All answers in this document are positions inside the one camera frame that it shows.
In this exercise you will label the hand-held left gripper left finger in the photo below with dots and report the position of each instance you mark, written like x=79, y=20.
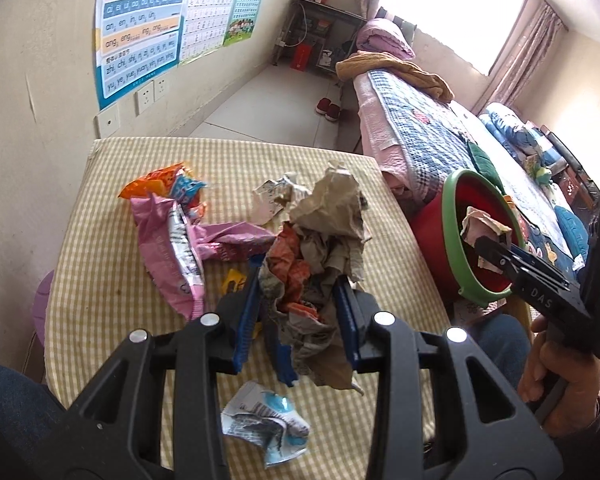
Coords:
x=242, y=310

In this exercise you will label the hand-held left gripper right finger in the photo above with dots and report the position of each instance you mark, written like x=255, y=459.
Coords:
x=347, y=312

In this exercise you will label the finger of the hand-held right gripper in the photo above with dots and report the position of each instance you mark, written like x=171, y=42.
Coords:
x=500, y=260
x=550, y=267

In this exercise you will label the small paper piece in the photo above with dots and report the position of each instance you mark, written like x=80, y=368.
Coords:
x=480, y=222

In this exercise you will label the red bin with green rim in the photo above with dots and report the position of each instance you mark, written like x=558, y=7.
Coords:
x=430, y=230

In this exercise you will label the brown paper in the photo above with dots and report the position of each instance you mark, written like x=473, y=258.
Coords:
x=325, y=210

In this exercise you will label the pink plastic bag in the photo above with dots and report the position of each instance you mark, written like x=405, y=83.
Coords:
x=155, y=240

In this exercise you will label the white black-printed paper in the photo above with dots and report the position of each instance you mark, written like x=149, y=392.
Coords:
x=272, y=195

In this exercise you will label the orange snack wrapper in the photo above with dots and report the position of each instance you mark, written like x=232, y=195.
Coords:
x=150, y=182

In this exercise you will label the person's right hand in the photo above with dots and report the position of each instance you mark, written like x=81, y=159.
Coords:
x=575, y=390

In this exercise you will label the small yellow wrapper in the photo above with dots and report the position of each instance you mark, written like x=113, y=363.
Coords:
x=232, y=280

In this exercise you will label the person's right leg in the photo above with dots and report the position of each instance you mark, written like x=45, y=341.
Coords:
x=500, y=345

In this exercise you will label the person's leg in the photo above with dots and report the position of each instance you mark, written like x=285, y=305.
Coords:
x=500, y=345
x=15, y=410

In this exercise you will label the green plush toy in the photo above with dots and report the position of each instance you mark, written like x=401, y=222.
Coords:
x=541, y=172

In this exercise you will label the green cloth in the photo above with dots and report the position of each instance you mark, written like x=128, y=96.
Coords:
x=485, y=162

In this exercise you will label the dark wooden headboard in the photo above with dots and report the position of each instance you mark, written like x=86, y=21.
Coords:
x=575, y=165

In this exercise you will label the crumpled blue white wrapper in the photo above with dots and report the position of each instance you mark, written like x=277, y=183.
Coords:
x=260, y=420

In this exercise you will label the blue patterned bedding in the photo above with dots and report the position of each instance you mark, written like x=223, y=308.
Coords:
x=510, y=127

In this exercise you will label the bed with patchwork quilt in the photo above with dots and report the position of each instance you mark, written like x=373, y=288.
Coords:
x=420, y=125

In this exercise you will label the bed with pink quilt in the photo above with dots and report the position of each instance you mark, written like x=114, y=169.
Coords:
x=375, y=130

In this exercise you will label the purple stool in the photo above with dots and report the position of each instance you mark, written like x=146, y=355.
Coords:
x=42, y=310

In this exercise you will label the red slipper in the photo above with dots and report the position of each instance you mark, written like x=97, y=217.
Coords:
x=322, y=106
x=333, y=112

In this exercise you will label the brown blanket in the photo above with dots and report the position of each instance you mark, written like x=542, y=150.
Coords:
x=390, y=70

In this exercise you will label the person's left leg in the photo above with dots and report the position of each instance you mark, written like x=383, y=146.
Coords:
x=15, y=410

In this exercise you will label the rolled pink quilt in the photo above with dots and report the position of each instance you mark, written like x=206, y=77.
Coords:
x=385, y=37

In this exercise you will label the window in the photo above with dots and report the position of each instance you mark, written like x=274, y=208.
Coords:
x=455, y=10

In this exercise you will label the red box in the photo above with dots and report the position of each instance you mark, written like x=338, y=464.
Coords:
x=301, y=57

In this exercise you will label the metal shelf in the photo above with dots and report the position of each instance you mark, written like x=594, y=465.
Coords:
x=325, y=8

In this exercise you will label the white wall socket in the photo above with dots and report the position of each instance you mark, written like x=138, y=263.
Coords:
x=144, y=101
x=160, y=90

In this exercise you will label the white wall plate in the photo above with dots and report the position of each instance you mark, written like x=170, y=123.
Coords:
x=107, y=121

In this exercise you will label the blue striped wall poster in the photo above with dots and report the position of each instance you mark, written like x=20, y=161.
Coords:
x=140, y=35

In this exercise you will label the white chart wall poster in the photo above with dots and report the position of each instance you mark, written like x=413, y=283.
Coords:
x=205, y=10

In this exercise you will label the green blue wall poster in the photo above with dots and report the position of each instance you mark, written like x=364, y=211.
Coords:
x=245, y=0

